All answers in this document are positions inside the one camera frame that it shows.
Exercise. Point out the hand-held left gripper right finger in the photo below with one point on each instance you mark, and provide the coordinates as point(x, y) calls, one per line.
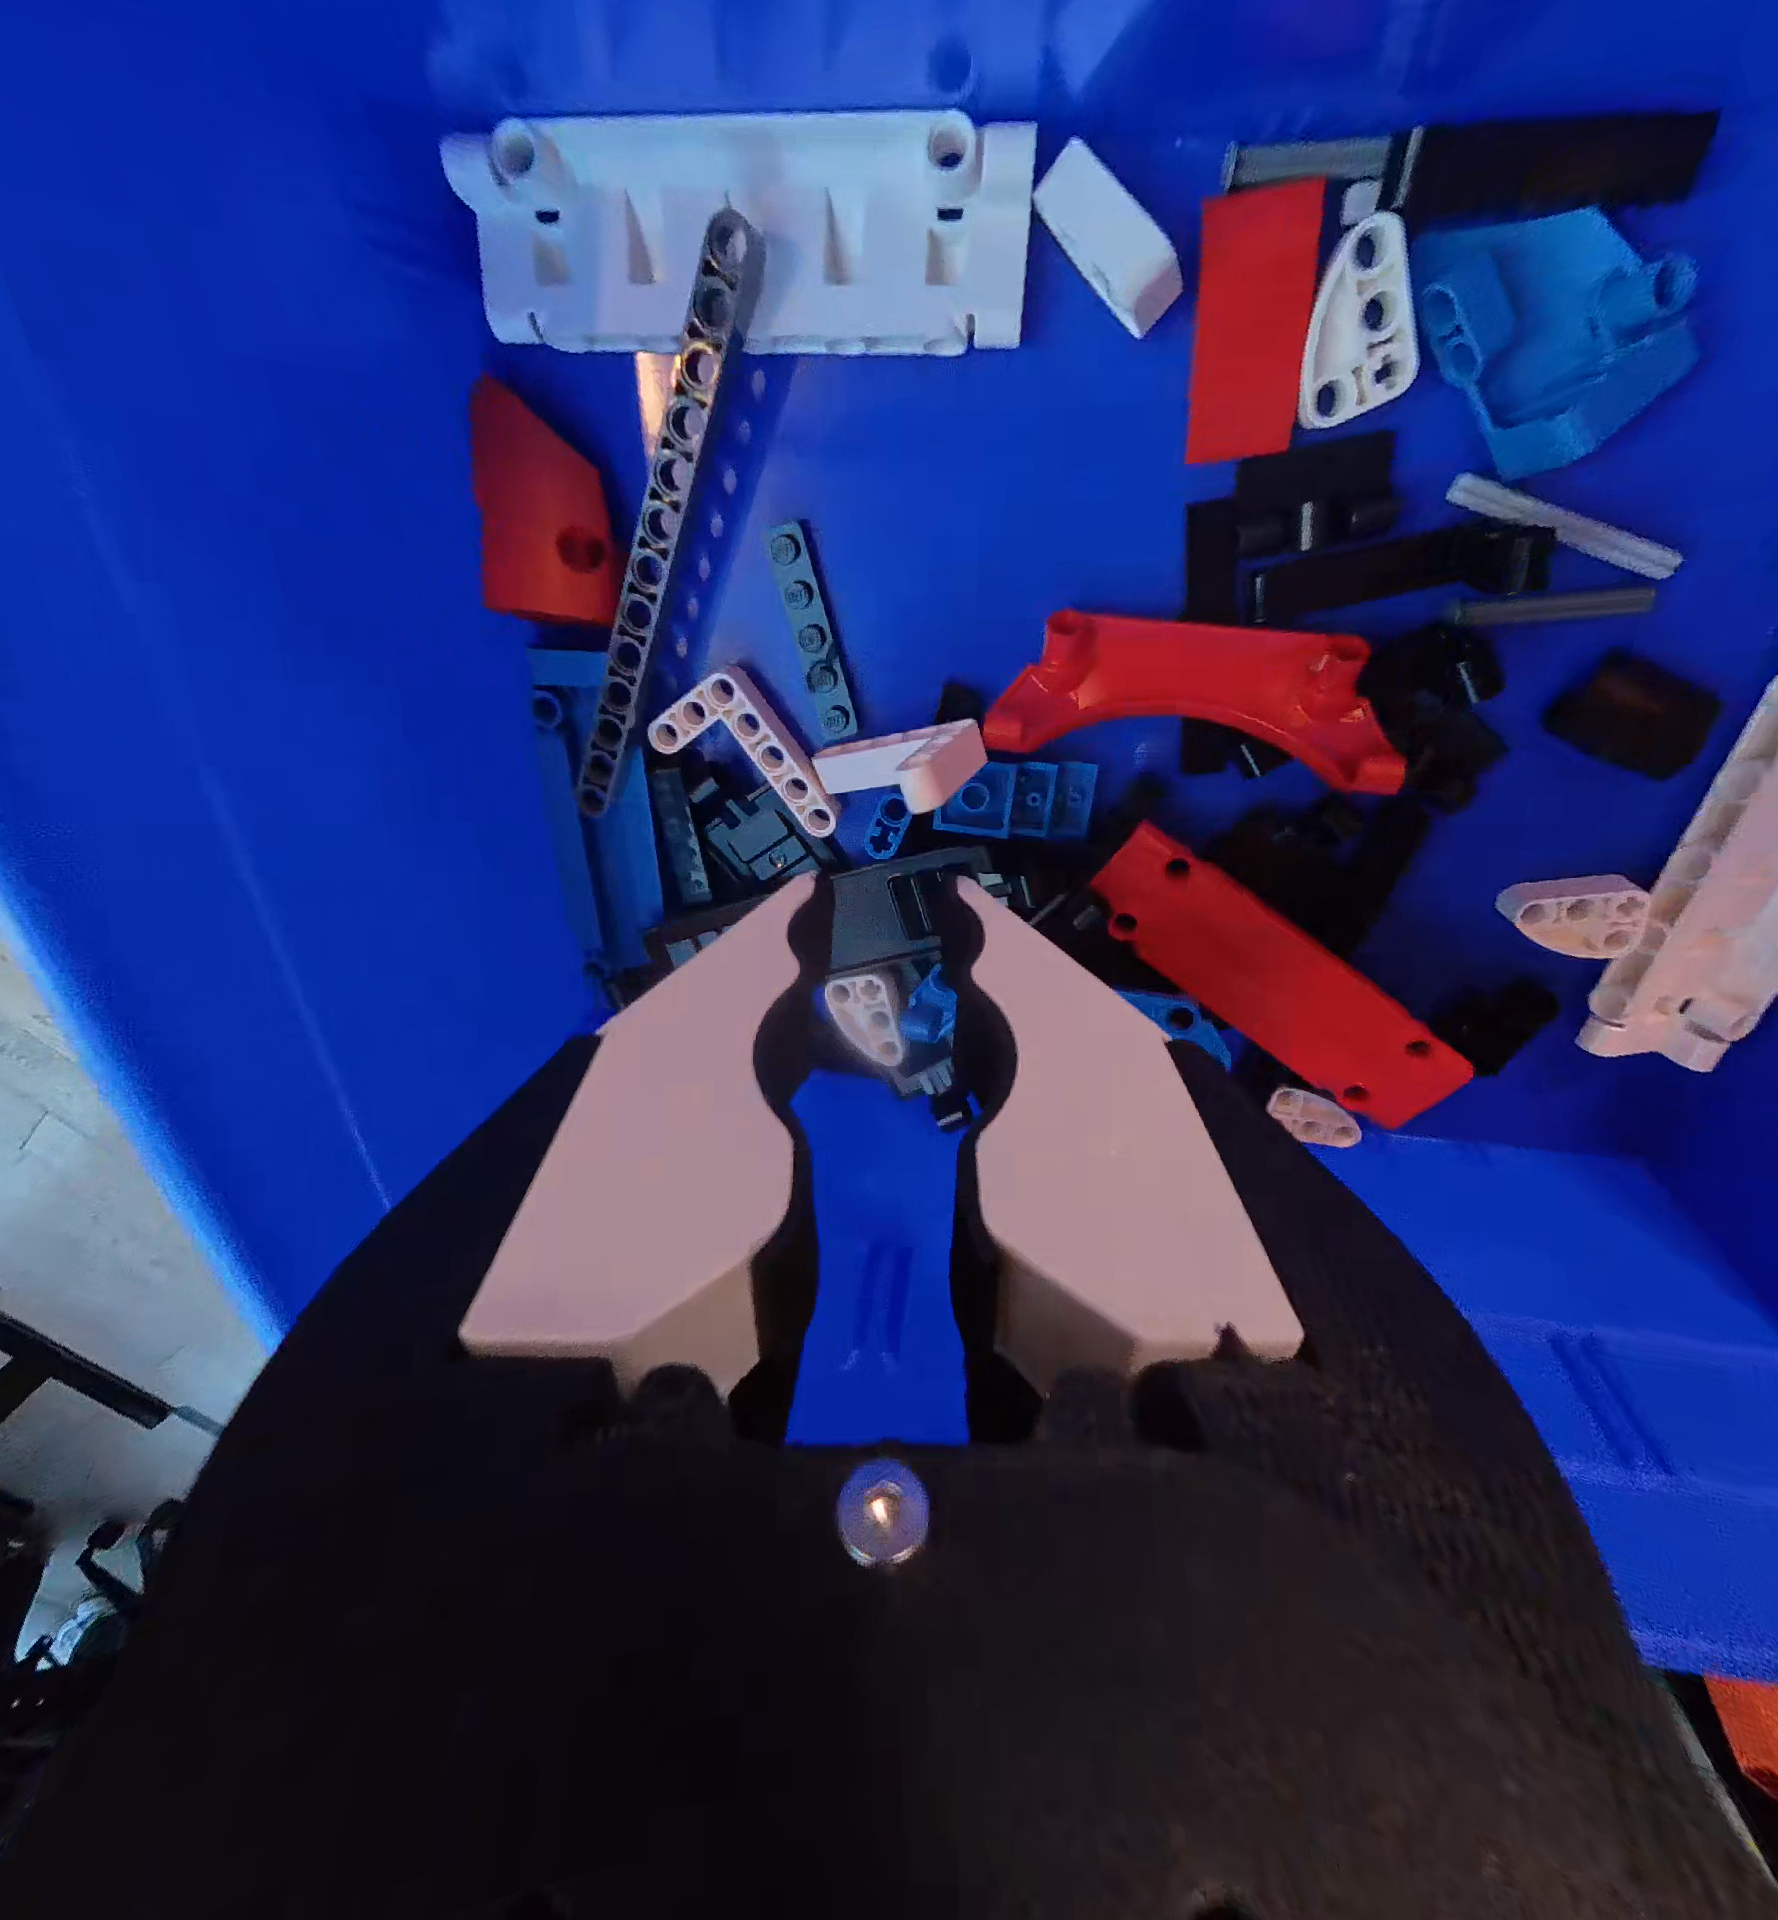
point(1129, 1198)

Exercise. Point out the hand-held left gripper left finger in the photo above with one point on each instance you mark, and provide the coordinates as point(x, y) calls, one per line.
point(636, 1185)

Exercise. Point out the long blue lego beam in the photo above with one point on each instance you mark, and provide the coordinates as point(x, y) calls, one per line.
point(732, 510)

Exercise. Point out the blue storage bin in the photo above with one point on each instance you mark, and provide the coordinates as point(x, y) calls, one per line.
point(231, 600)

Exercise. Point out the small white rounded lego beam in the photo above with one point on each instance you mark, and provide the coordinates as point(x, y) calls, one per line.
point(1572, 913)
point(1310, 1117)

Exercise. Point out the long red lego panel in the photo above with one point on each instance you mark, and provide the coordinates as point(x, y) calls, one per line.
point(1280, 976)

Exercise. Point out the small white holed lego beam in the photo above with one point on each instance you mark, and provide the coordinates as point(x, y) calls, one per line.
point(861, 1021)

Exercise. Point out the blue lego panel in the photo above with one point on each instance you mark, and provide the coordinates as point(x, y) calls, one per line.
point(585, 812)

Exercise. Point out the blue lego plate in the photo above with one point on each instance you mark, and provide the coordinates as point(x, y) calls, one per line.
point(1018, 800)

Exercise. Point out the white angled lego beam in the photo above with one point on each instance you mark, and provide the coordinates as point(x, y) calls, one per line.
point(768, 741)

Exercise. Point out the red lego arch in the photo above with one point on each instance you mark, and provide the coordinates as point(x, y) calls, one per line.
point(1188, 671)

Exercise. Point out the short dark grey lego beam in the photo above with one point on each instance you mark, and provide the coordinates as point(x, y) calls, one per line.
point(814, 632)

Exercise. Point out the long grey lego beam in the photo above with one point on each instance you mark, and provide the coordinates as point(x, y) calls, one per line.
point(665, 529)

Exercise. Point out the red angled lego panel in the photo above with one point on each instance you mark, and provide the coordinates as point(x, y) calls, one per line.
point(529, 529)

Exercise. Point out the long white lego panel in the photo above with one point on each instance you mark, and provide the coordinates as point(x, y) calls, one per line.
point(1746, 886)

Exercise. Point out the black curved lego slope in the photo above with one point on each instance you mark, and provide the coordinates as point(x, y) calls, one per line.
point(1633, 718)

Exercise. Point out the light grey lego axle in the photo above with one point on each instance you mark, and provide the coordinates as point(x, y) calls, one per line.
point(1564, 529)

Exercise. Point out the red flat lego panel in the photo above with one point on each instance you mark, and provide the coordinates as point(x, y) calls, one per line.
point(1259, 325)

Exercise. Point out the white triangular lego beam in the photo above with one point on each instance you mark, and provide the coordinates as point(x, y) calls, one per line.
point(1361, 331)

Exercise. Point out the light blue lego wheel arch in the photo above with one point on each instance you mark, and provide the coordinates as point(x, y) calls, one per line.
point(1564, 348)

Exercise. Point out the small white lego slope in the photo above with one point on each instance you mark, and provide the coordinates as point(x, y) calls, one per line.
point(1107, 233)

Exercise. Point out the large white lego panel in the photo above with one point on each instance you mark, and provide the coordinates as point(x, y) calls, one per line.
point(889, 227)

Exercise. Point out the long black lego beam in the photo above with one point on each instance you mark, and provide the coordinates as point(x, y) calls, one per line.
point(1548, 165)

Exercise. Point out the heap of small dark parts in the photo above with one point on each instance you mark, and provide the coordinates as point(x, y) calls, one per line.
point(1323, 853)

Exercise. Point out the white lego bracket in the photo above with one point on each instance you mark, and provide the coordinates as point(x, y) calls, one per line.
point(907, 764)

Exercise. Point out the black lego frame block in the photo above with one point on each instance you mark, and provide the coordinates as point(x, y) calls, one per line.
point(1310, 529)

